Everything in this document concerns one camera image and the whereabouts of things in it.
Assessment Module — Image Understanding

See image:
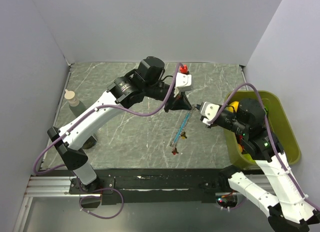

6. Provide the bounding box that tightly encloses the yellow-green toy fruit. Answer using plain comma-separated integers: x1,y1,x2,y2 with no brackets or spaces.
243,154,255,164

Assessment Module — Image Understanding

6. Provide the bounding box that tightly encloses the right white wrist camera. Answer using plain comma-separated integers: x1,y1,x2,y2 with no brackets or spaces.
199,102,221,126

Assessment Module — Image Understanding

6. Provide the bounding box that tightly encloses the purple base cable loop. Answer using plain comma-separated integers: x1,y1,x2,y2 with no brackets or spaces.
79,187,125,220

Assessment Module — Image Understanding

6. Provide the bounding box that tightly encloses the grey bottle beige cap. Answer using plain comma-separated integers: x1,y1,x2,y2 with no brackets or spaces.
64,89,87,117

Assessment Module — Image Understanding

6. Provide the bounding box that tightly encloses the orange toy fruit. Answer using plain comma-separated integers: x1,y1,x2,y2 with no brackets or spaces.
237,144,243,154

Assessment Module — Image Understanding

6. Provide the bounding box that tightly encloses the light blue key handle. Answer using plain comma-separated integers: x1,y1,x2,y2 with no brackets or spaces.
173,111,191,144

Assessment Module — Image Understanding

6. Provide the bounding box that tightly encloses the black paper cup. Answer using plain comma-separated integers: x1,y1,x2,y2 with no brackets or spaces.
82,134,97,150

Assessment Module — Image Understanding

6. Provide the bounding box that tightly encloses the metal keyring with small rings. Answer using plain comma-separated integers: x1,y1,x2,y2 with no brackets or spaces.
170,105,196,148

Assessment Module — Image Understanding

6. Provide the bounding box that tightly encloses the red key tag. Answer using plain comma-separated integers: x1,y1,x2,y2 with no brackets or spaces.
172,148,178,155

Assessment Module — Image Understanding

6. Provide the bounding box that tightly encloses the yellow toy lemon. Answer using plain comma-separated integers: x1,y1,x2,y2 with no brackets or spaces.
224,101,240,114

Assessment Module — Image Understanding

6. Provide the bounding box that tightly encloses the olive green plastic bin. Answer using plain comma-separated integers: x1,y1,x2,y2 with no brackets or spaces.
224,90,301,170

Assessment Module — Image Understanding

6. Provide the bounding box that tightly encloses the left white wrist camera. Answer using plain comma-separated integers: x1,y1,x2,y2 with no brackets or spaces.
174,63,193,97

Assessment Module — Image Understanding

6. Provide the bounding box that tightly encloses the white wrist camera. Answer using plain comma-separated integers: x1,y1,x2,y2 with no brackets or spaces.
199,102,221,126
174,63,193,97

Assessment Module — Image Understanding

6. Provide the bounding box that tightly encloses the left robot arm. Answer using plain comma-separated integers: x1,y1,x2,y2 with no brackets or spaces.
47,56,193,193

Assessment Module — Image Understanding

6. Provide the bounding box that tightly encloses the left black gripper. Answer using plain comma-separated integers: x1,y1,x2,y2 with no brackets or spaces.
144,81,192,113

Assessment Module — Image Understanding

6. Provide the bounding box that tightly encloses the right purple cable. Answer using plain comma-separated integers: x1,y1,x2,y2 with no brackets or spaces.
209,83,320,212

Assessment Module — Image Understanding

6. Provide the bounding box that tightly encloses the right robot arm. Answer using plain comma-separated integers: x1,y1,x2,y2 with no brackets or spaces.
196,98,320,232

